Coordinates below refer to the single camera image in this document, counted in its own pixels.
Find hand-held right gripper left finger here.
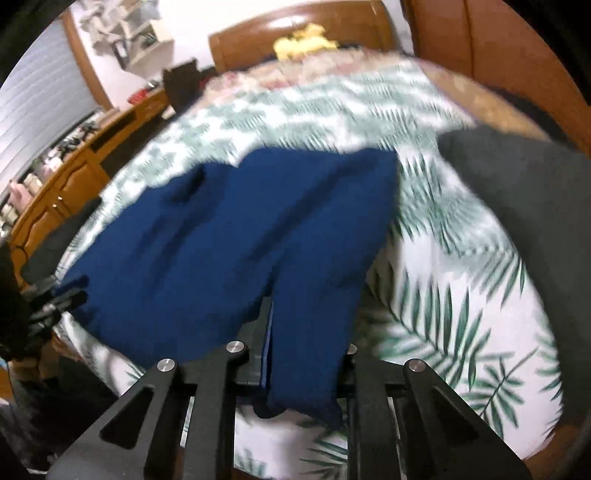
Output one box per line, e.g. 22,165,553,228
46,295,278,480

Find tan woven mat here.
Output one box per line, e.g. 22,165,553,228
431,75,557,140

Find floral quilt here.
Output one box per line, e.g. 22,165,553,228
202,47,416,95

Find white wall shelf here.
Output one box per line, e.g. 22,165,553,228
89,8,175,71

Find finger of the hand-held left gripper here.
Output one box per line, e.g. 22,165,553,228
27,277,89,334

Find wooden headboard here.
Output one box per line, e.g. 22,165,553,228
208,0,400,75

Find grey window blind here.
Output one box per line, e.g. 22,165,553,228
0,20,105,195

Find leaf print bedsheet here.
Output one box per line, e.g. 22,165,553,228
55,59,568,479

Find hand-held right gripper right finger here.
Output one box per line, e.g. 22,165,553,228
342,344,532,480

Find navy blue coat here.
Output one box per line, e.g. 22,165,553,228
53,147,401,428

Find black garment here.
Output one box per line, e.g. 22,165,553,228
21,196,103,283

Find yellow plush toy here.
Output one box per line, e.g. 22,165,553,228
272,22,341,62

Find wooden desk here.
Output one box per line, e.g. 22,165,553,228
8,89,175,274

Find dark grey garment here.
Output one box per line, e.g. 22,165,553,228
435,126,591,431

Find dark chair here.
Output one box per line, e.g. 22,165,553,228
161,58,202,114

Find wooden window frame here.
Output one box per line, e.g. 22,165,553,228
61,8,115,112

